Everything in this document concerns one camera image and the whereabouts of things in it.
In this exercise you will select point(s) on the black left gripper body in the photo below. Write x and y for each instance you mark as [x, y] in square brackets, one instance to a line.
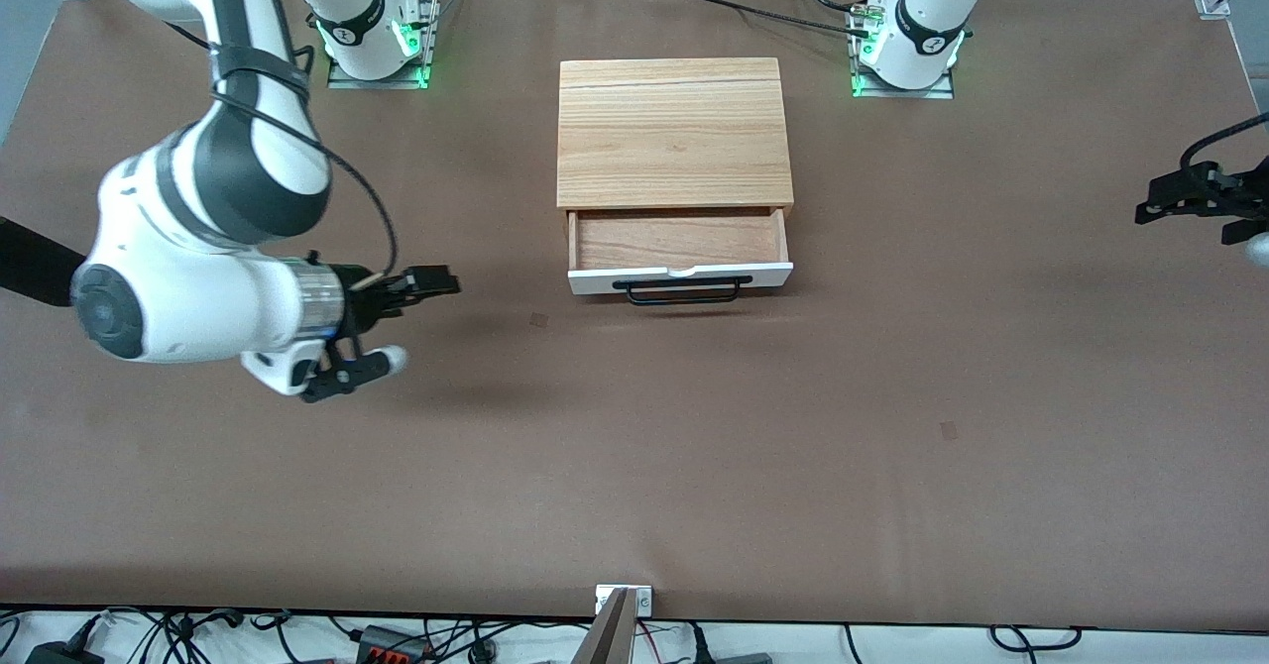
[1206, 193]

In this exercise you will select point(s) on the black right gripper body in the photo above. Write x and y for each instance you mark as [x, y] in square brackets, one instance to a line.
[359, 305]

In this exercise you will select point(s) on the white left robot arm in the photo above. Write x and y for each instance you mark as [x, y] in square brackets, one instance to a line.
[922, 20]

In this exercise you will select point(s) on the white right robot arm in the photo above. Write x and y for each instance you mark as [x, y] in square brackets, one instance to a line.
[178, 297]

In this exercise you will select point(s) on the light wooden drawer cabinet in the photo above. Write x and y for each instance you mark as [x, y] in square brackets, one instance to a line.
[674, 129]

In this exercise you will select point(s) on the black rounded pad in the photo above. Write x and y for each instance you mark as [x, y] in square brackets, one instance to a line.
[30, 268]

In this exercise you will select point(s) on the black red power strip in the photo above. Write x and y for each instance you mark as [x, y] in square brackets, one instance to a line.
[392, 644]

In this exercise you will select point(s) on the black plug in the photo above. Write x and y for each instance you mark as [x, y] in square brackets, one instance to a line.
[701, 644]

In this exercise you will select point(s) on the black power adapter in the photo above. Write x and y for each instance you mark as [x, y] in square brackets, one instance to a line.
[59, 655]

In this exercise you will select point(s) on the silver table corner bracket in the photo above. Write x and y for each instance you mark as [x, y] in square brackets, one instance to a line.
[1213, 4]

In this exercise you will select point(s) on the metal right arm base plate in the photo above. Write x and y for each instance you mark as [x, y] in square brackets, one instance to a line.
[414, 74]

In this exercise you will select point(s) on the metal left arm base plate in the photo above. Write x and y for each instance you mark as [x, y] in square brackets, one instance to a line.
[942, 91]

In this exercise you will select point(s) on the silver camera mount bracket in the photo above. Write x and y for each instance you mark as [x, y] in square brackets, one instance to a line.
[642, 601]

